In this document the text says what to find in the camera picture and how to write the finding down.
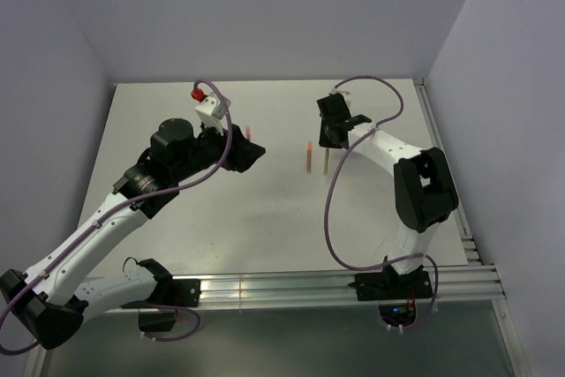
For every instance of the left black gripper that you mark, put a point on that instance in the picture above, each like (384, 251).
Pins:
(242, 153)

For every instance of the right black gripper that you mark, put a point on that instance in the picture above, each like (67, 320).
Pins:
(324, 140)

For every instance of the yellow pen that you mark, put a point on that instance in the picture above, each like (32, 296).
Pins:
(326, 161)

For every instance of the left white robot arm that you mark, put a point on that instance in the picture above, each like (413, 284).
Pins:
(53, 298)

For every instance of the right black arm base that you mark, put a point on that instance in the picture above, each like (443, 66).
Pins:
(397, 295)

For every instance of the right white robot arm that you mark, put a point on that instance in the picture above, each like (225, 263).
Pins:
(424, 190)

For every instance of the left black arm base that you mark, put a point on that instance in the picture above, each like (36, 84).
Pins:
(170, 301)

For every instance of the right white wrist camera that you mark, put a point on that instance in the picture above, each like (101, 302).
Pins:
(344, 93)

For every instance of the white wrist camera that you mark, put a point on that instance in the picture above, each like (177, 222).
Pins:
(210, 110)
(344, 93)

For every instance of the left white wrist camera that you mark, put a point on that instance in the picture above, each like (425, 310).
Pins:
(210, 110)

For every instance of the aluminium rail frame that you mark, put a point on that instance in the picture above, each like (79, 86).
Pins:
(279, 298)

